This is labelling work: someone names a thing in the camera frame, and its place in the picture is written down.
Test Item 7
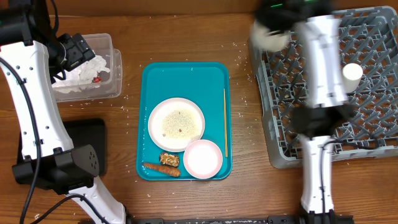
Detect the white paper cup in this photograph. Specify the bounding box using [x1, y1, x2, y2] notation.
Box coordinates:
[342, 63, 363, 93]

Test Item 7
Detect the orange carrot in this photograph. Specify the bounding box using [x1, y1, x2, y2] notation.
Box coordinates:
[142, 163, 181, 177]

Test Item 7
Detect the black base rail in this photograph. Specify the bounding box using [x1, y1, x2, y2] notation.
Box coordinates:
[133, 214, 355, 224]

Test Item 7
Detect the clear plastic waste bin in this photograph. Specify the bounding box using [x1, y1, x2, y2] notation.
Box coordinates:
[52, 33, 123, 102]

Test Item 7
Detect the wooden chopstick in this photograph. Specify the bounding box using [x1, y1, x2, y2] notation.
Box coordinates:
[223, 88, 228, 158]

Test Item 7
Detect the white tissue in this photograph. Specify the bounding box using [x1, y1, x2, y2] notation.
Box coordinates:
[52, 55, 111, 93]

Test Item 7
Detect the brown granola bar piece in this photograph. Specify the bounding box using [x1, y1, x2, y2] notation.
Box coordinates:
[159, 152, 180, 167]

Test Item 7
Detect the teal plastic tray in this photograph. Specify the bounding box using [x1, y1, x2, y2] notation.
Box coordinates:
[136, 62, 233, 181]

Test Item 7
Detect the black tray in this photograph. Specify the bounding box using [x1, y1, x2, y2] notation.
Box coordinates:
[17, 118, 108, 177]

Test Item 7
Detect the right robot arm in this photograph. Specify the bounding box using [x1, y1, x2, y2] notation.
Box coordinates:
[254, 1, 353, 215]

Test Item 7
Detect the small pink bowl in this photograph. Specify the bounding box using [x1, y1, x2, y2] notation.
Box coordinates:
[183, 139, 223, 179]

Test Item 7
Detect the large white pink-rimmed plate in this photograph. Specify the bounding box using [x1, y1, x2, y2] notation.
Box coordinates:
[148, 98, 205, 152]

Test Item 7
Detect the grey dishwasher rack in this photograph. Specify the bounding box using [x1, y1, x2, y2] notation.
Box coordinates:
[249, 6, 397, 169]

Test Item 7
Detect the small red waste piece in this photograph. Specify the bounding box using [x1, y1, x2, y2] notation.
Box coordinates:
[92, 77, 101, 83]

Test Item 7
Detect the pale green bowl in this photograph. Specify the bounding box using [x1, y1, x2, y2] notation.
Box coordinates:
[249, 21, 290, 52]

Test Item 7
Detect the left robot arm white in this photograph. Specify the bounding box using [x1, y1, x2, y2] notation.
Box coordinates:
[1, 1, 133, 223]

